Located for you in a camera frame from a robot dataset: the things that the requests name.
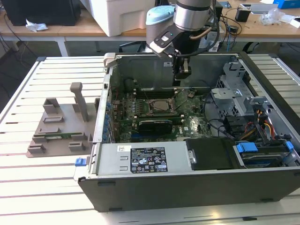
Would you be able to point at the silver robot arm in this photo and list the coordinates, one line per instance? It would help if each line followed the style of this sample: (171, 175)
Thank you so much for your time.
(192, 14)

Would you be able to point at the CPU socket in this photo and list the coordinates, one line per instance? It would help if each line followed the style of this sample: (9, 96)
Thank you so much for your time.
(150, 109)

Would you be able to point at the white power strip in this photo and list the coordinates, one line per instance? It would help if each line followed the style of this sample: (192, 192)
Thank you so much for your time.
(214, 47)

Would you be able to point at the round coin battery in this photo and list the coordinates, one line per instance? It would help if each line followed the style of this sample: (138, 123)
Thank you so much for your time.
(191, 94)

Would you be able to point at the small black adapter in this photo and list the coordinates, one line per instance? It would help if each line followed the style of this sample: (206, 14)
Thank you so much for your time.
(233, 28)

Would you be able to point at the black chair base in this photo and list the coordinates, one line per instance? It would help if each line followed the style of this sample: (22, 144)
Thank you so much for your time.
(126, 44)

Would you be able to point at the small blue card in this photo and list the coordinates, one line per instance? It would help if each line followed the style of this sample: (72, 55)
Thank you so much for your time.
(226, 4)

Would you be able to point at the metal drive cage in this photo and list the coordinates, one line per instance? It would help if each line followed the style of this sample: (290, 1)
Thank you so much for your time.
(225, 93)

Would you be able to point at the small black box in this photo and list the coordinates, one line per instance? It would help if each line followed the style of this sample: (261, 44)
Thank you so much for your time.
(242, 15)

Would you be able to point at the wooden desk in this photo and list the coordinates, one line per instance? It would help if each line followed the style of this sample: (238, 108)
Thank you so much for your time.
(70, 29)
(257, 30)

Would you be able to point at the white printer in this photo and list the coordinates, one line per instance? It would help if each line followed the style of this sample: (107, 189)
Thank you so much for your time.
(117, 16)

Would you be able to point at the green motherboard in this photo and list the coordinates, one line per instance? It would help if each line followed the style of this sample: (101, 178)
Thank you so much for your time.
(194, 122)

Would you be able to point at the black graphics card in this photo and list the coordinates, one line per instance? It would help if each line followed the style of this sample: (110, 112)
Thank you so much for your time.
(154, 127)

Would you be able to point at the clear plastic bag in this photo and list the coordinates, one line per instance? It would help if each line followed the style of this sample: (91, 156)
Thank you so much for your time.
(272, 16)

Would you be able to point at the black connector block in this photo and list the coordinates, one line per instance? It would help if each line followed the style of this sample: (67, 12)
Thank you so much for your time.
(233, 125)

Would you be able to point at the blue slot clip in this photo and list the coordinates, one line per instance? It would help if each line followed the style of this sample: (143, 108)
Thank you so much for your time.
(107, 116)
(108, 106)
(104, 136)
(106, 126)

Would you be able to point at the blue expansion slot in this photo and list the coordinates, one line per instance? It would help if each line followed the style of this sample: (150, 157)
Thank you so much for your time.
(137, 137)

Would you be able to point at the black plastic shroud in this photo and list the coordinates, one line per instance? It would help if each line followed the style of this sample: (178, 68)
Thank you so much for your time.
(211, 154)

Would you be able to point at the blue box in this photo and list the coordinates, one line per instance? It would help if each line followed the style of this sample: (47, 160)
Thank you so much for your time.
(288, 4)

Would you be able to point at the small white box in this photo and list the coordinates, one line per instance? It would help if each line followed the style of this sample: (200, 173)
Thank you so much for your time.
(295, 22)

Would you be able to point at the hard disk in blue carrier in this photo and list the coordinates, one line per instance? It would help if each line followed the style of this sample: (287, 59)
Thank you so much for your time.
(247, 148)

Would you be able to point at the silver power supply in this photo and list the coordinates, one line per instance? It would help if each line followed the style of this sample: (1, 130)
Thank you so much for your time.
(110, 159)

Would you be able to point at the grey parts rack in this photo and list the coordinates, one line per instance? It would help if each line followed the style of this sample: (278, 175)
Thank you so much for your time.
(70, 126)

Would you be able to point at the blue drive bay clip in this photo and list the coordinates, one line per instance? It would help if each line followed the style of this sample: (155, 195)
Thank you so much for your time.
(290, 144)

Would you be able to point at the green RAM stick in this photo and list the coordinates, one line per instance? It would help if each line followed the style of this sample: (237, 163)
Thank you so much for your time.
(68, 135)

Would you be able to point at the black monitor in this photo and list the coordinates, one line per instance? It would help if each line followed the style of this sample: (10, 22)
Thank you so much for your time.
(42, 11)

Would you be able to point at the black open PC case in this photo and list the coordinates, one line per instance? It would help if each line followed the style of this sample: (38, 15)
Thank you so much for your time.
(187, 194)

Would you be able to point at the crumpled white paper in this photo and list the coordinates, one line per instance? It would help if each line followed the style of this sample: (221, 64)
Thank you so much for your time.
(35, 26)

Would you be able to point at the blue case latch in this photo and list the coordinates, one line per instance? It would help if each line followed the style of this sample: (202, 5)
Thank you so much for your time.
(79, 162)

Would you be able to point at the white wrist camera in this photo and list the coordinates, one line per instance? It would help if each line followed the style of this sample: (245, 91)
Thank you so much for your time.
(164, 41)

